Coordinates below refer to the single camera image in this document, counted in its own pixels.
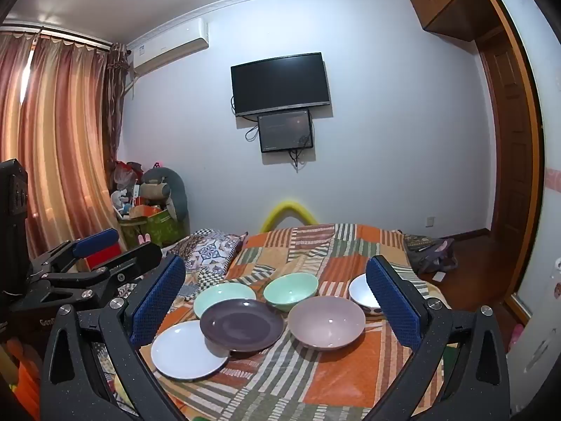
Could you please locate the green cardboard box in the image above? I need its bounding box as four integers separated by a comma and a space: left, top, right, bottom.
118, 208, 190, 248

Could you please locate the white bowl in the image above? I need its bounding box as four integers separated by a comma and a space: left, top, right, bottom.
348, 273, 384, 316

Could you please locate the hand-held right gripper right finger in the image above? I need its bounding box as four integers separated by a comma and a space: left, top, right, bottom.
366, 254, 511, 421

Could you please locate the red box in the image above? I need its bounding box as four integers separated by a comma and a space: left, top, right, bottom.
76, 250, 121, 273

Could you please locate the pink bowl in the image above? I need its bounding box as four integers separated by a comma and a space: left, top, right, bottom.
288, 296, 366, 350

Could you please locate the dark purple plate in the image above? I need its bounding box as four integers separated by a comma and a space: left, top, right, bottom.
200, 298, 285, 354

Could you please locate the orange pink striped curtain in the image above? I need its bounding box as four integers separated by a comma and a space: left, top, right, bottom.
0, 26, 128, 268

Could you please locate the grey plush toy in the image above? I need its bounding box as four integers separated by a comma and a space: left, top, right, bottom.
140, 164, 190, 224

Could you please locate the wooden door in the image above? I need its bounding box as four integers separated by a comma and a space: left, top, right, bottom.
475, 26, 533, 240

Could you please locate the patterned blue white quilt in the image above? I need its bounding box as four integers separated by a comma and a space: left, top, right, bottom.
167, 228, 248, 303

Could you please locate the small black wall monitor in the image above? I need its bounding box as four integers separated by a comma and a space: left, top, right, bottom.
257, 109, 315, 154

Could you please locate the dark bag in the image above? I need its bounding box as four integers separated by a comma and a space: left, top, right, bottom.
403, 233, 459, 275

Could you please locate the orange cloth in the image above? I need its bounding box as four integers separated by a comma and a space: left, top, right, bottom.
6, 338, 42, 421

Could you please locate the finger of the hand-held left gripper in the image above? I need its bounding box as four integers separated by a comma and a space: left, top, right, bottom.
28, 228, 120, 279
41, 242, 164, 300

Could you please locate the black wall television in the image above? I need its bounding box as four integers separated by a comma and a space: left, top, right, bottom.
230, 52, 331, 118

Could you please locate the light green plate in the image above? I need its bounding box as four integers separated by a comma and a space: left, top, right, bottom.
193, 282, 257, 320

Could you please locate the white plate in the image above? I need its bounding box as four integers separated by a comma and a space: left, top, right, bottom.
151, 320, 231, 381

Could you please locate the white air conditioner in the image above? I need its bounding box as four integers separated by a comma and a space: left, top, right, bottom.
127, 18, 210, 80

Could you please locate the light green bowl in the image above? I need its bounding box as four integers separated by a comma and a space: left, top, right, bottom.
263, 273, 319, 313

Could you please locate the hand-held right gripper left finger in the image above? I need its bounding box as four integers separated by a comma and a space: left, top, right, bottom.
39, 253, 187, 421

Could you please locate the dark brown curtain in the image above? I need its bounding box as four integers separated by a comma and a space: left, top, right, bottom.
103, 43, 133, 165

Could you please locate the pile of toys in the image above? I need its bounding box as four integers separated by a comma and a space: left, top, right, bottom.
109, 160, 147, 220

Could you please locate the striped orange green blanket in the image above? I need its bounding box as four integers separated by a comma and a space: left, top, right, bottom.
144, 223, 452, 421

